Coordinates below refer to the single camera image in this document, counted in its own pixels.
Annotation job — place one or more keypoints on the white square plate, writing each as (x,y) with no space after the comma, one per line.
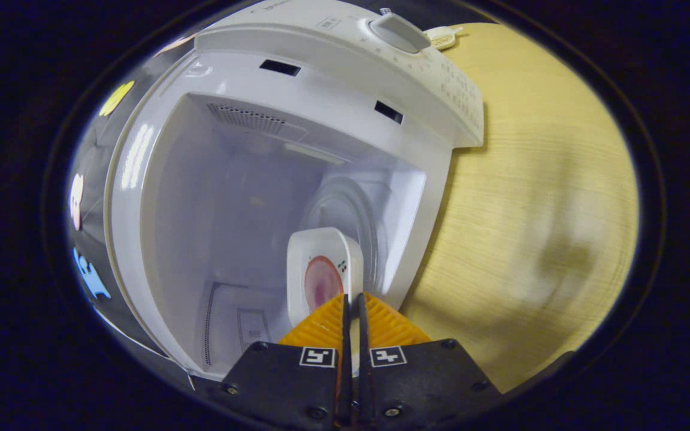
(321,242)

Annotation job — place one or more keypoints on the white microwave oven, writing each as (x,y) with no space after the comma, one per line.
(345,78)

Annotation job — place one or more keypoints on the pink ham slice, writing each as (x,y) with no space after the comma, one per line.
(321,281)

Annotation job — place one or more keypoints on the small white snack dish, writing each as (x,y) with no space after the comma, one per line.
(442,39)

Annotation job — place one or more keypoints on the glass microwave turntable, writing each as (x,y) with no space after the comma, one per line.
(351,203)

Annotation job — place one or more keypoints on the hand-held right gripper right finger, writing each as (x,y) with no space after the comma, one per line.
(364,389)

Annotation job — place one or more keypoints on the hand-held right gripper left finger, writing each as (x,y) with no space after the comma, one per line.
(345,395)

